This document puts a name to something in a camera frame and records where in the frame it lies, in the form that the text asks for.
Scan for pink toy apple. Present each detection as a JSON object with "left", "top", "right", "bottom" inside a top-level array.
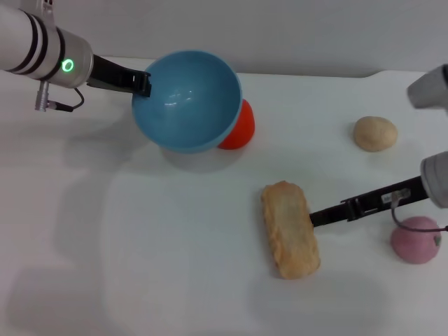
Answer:
[{"left": 391, "top": 216, "right": 442, "bottom": 265}]

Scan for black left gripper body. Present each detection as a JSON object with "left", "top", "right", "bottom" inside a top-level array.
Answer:
[{"left": 85, "top": 54, "right": 151, "bottom": 93}]

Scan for right arm cable with plug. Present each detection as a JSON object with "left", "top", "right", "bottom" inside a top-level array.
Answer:
[{"left": 390, "top": 188, "right": 448, "bottom": 233}]

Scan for red toy pear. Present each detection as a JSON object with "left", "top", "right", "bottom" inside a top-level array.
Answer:
[{"left": 217, "top": 98, "right": 256, "bottom": 151}]

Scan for blue bowl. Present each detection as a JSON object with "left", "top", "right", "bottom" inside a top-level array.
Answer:
[{"left": 132, "top": 50, "right": 244, "bottom": 155}]

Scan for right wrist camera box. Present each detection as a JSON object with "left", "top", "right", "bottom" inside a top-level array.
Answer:
[{"left": 407, "top": 64, "right": 448, "bottom": 110}]

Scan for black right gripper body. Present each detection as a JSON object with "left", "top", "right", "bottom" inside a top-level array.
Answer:
[{"left": 339, "top": 176, "right": 427, "bottom": 223}]

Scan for long toasted bread loaf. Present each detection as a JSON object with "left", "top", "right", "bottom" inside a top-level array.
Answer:
[{"left": 260, "top": 181, "right": 322, "bottom": 280}]

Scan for round tan bun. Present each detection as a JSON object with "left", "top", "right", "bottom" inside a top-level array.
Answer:
[{"left": 352, "top": 115, "right": 399, "bottom": 153}]

